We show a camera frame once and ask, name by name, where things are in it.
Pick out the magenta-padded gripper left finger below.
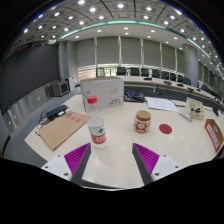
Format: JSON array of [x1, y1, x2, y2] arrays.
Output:
[[42, 143, 92, 186]]

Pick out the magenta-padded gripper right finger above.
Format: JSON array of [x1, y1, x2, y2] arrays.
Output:
[[131, 143, 184, 186]]

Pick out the clear red-capped water bottle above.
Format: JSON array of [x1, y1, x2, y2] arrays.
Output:
[[85, 95, 108, 149]]

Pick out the brown paper envelope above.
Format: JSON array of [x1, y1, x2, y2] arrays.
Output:
[[34, 110, 88, 152]]

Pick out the flat round red coaster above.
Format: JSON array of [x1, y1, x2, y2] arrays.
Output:
[[158, 123, 173, 135]]

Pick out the red and cream patterned mug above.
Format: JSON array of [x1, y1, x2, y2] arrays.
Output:
[[133, 110, 152, 134]]

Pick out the black power adapter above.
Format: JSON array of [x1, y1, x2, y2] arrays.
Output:
[[43, 104, 69, 122]]

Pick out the white paper sheets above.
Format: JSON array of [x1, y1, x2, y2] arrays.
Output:
[[145, 96, 179, 113]]

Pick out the white remote control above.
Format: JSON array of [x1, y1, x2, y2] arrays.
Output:
[[179, 111, 194, 123]]

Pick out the long curved conference desk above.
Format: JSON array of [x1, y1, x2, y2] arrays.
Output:
[[99, 75, 224, 111]]

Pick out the white desk organiser box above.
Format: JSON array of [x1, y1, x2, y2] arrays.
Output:
[[185, 97, 206, 121]]

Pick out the open red-sided cardboard box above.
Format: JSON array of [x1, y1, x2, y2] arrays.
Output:
[[203, 118, 224, 154]]

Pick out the grey box monitor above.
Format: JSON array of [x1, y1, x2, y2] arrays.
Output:
[[51, 80, 70, 98]]

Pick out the white cardboard paper box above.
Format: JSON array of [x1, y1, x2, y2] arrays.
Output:
[[79, 76, 125, 113]]

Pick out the row of black office chairs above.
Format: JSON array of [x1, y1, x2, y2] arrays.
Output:
[[96, 66, 214, 96]]

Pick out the group of ceiling lights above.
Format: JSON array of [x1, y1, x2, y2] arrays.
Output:
[[19, 0, 223, 68]]

